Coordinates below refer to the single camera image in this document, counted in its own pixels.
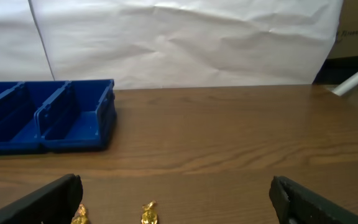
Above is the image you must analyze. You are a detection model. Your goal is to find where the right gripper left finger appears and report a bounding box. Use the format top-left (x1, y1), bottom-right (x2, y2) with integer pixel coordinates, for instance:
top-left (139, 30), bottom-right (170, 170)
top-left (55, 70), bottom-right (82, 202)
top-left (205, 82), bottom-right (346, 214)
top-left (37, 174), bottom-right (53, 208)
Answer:
top-left (0, 173), bottom-right (84, 224)

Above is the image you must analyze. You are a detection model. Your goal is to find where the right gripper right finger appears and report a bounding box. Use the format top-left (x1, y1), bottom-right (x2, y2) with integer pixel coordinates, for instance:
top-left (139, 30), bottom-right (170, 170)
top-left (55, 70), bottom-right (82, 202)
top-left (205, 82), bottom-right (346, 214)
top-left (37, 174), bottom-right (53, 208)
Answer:
top-left (268, 175), bottom-right (358, 224)

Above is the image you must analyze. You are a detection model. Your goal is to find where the gold candy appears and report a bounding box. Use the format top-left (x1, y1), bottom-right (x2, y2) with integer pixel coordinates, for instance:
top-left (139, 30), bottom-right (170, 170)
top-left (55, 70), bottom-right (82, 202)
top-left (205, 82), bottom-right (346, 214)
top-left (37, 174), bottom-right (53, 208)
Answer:
top-left (140, 200), bottom-right (159, 224)
top-left (70, 203), bottom-right (90, 224)

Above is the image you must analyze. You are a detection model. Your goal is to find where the blue tray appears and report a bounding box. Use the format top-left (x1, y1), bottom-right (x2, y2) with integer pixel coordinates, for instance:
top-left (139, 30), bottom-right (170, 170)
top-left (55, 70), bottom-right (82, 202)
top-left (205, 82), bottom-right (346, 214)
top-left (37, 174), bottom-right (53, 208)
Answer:
top-left (0, 78), bottom-right (117, 156)

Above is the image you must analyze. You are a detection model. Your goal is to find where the white pipe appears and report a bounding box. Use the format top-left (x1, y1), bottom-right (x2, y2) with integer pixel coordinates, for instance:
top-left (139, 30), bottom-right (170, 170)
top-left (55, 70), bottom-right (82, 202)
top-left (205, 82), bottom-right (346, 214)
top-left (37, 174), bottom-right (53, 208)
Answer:
top-left (331, 58), bottom-right (358, 97)

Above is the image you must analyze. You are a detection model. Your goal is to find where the brown cardboard box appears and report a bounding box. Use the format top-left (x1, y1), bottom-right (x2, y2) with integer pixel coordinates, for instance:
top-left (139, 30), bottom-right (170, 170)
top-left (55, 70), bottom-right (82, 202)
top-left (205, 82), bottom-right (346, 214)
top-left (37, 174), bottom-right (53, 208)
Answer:
top-left (327, 0), bottom-right (358, 60)

